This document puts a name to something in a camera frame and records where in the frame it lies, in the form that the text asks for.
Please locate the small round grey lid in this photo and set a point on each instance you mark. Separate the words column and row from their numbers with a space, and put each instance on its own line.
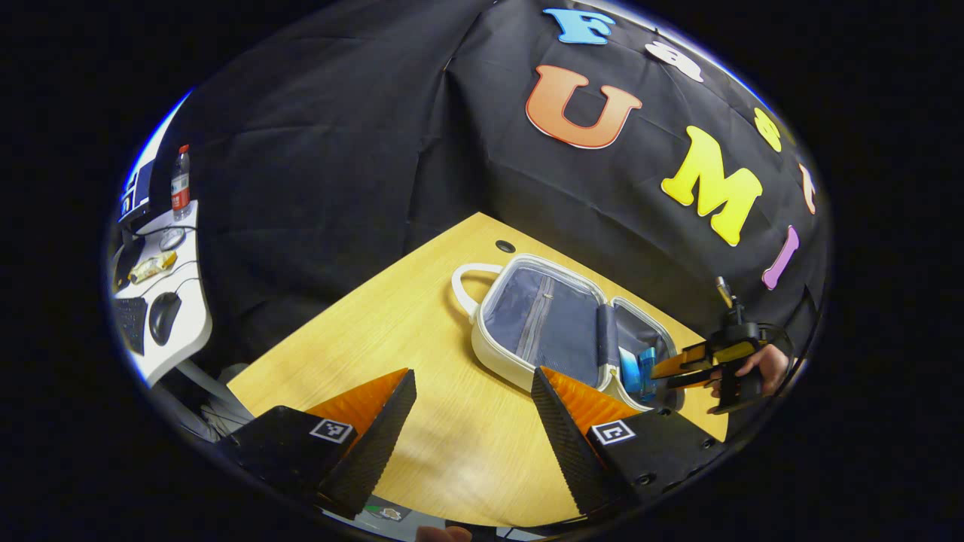
column 172, row 239

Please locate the black keyboard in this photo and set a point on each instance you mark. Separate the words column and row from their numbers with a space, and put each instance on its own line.
column 130, row 325

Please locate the dark computer monitor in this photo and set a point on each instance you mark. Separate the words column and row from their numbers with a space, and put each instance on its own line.
column 139, row 196

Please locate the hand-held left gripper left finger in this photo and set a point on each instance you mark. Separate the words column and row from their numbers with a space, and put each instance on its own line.
column 376, row 444

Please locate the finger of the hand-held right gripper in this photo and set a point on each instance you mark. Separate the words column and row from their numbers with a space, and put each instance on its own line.
column 670, row 366
column 734, row 350

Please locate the black backdrop cloth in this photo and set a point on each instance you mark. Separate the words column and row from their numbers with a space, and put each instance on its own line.
column 361, row 150

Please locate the red label water bottle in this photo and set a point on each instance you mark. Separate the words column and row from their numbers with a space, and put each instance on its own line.
column 181, row 188

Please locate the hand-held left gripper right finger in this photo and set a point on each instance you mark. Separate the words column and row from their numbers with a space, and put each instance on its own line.
column 565, row 444

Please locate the yellow snack packet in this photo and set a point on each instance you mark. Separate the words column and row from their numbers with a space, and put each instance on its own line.
column 153, row 266

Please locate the black computer mouse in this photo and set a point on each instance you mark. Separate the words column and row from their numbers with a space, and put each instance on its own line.
column 164, row 318

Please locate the white suitcase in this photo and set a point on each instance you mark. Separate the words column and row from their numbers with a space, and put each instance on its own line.
column 550, row 324

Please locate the blue green cosmetic bottle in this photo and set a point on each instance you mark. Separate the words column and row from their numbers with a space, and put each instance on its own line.
column 648, row 369

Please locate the white side desk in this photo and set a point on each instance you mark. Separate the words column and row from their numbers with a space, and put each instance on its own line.
column 192, row 324

